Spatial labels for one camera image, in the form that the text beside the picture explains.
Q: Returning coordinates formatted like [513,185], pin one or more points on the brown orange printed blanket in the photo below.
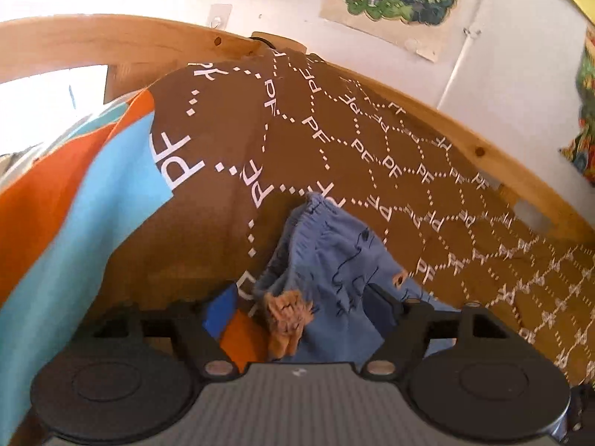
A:
[288,148]

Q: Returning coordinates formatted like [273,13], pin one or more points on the blue printed pants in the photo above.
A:
[325,260]

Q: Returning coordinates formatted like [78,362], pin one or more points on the white wall pipe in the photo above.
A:
[467,42]

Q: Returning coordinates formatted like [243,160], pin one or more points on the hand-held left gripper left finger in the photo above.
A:
[218,313]

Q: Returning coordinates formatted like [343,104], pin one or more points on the yellow green landscape wall poster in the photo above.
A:
[583,102]

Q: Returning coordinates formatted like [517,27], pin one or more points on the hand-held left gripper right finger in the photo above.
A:
[379,304]

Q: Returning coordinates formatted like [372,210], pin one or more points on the clear wall hook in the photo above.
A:
[220,15]

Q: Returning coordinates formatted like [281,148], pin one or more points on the wooden bed frame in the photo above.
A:
[116,42]

